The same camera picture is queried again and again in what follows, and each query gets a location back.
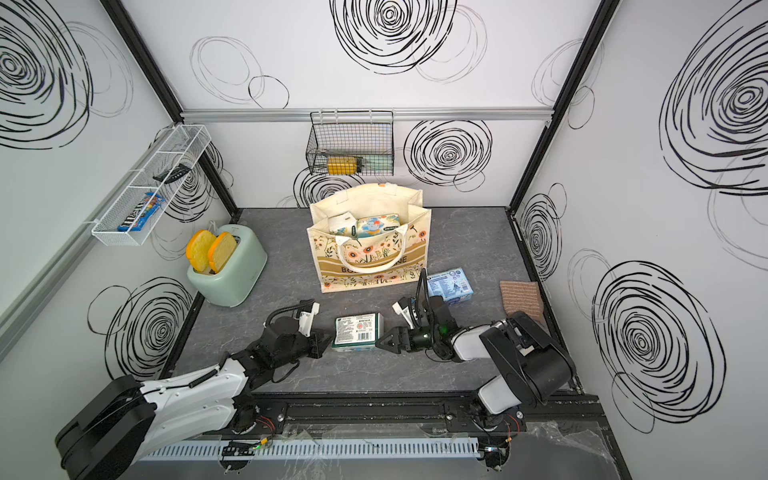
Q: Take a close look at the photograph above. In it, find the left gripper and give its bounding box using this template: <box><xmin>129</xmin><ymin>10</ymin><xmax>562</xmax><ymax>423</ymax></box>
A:
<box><xmin>274</xmin><ymin>327</ymin><xmax>338</xmax><ymax>370</ymax></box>

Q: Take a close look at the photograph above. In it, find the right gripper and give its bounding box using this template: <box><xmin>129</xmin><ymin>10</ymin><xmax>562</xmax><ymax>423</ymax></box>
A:
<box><xmin>377</xmin><ymin>326</ymin><xmax>442</xmax><ymax>354</ymax></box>

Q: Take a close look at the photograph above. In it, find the green white tissue pack under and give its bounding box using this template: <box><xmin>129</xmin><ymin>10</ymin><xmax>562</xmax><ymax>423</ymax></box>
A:
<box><xmin>331</xmin><ymin>313</ymin><xmax>383</xmax><ymax>352</ymax></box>

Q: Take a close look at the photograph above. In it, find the blue labelled tissue pack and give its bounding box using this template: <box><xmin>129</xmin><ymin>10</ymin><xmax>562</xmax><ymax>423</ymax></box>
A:
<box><xmin>427</xmin><ymin>268</ymin><xmax>474</xmax><ymax>305</ymax></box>

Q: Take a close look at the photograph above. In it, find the floral canvas tote bag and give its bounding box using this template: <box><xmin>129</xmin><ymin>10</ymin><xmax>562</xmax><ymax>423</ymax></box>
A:
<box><xmin>307</xmin><ymin>183</ymin><xmax>432</xmax><ymax>293</ymax></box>

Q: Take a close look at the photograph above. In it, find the floral tissue pack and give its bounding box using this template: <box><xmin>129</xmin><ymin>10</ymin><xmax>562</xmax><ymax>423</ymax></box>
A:
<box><xmin>328</xmin><ymin>212</ymin><xmax>358</xmax><ymax>238</ymax></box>
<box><xmin>354</xmin><ymin>213</ymin><xmax>401</xmax><ymax>238</ymax></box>

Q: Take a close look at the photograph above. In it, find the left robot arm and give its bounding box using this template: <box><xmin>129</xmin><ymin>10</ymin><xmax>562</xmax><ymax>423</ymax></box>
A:
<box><xmin>54</xmin><ymin>317</ymin><xmax>333</xmax><ymax>479</ymax></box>

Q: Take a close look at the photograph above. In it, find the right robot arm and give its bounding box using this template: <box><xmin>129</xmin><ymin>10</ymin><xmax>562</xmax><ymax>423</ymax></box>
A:
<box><xmin>375</xmin><ymin>296</ymin><xmax>577</xmax><ymax>423</ymax></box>

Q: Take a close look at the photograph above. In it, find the mint green toaster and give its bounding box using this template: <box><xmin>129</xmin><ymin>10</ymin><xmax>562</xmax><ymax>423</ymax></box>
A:
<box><xmin>187</xmin><ymin>224</ymin><xmax>268</xmax><ymax>307</ymax></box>

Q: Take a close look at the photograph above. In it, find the right yellow toast slice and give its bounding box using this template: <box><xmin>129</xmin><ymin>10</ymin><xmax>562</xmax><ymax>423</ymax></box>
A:
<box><xmin>208</xmin><ymin>232</ymin><xmax>238</xmax><ymax>273</ymax></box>

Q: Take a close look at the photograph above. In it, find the yellow toast slice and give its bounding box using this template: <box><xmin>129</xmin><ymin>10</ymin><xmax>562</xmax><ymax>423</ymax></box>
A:
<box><xmin>185</xmin><ymin>230</ymin><xmax>216</xmax><ymax>273</ymax></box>
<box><xmin>208</xmin><ymin>232</ymin><xmax>238</xmax><ymax>273</ymax></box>

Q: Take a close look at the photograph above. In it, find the left yellow toast slice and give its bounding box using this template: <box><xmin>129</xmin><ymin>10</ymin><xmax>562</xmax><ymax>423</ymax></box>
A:
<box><xmin>185</xmin><ymin>230</ymin><xmax>216</xmax><ymax>273</ymax></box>

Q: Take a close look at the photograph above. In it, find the green item in basket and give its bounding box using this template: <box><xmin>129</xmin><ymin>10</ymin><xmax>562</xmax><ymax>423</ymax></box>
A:
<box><xmin>360</xmin><ymin>154</ymin><xmax>394</xmax><ymax>176</ymax></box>

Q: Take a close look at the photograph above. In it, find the blue candy packet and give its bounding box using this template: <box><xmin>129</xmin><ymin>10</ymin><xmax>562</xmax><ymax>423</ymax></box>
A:
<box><xmin>117</xmin><ymin>192</ymin><xmax>165</xmax><ymax>232</ymax></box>

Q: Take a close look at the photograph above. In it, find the black remote on shelf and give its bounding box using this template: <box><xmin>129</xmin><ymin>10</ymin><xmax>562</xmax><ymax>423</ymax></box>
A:
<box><xmin>153</xmin><ymin>163</ymin><xmax>191</xmax><ymax>185</ymax></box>

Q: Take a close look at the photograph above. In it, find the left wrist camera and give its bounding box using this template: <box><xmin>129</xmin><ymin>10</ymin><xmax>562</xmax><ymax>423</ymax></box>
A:
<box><xmin>298</xmin><ymin>302</ymin><xmax>320</xmax><ymax>337</ymax></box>

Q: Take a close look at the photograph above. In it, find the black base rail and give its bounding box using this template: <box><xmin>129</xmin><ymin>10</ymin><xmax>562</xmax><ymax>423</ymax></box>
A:
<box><xmin>236</xmin><ymin>391</ymin><xmax>606</xmax><ymax>433</ymax></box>

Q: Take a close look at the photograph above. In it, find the grey slotted cable duct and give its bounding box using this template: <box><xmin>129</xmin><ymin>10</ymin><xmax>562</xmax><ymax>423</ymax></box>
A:
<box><xmin>143</xmin><ymin>437</ymin><xmax>481</xmax><ymax>462</ymax></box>

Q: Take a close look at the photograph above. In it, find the black wire wall basket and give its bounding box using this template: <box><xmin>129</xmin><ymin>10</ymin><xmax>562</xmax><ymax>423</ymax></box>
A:
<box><xmin>305</xmin><ymin>109</ymin><xmax>395</xmax><ymax>176</ymax></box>

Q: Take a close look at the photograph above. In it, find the white wire wall shelf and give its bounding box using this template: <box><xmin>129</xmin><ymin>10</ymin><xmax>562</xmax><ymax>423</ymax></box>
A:
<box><xmin>91</xmin><ymin>124</ymin><xmax>211</xmax><ymax>247</ymax></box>

